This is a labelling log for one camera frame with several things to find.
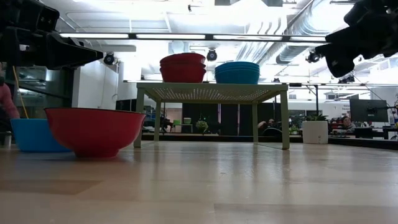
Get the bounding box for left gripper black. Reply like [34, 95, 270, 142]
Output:
[0, 26, 104, 70]

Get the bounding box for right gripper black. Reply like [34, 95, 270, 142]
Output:
[315, 21, 398, 78]

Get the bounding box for black monitor on arm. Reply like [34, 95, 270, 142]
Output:
[349, 98, 389, 123]

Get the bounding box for dark framed glass partition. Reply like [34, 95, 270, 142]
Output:
[0, 60, 77, 147]

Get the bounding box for green plant in planter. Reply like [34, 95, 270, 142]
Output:
[304, 113, 330, 123]

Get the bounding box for person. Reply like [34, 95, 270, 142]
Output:
[257, 118, 282, 130]
[337, 115, 357, 133]
[0, 62, 21, 125]

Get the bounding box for black desk monitors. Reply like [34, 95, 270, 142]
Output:
[115, 98, 137, 113]

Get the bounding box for white planter pot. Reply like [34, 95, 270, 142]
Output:
[302, 120, 329, 145]

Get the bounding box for black office chair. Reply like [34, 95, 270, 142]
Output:
[262, 127, 283, 137]

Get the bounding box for long overhead light bar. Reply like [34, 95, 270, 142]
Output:
[58, 32, 327, 44]

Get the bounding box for small white cylinder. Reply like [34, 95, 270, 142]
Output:
[2, 130, 12, 149]

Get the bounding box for green perforated metal shelf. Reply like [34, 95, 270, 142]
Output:
[133, 81, 290, 151]

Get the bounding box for small potted plant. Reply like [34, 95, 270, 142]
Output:
[195, 119, 210, 135]

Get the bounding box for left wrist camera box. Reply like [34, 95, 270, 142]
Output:
[0, 0, 60, 32]

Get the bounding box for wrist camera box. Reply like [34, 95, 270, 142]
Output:
[0, 0, 60, 32]
[343, 0, 398, 28]

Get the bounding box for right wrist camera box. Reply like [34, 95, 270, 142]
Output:
[343, 0, 398, 28]

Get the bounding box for yellow cable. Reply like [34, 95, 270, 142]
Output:
[11, 65, 29, 119]

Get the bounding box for black aluminium rig frame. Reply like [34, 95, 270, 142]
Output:
[141, 133, 398, 151]

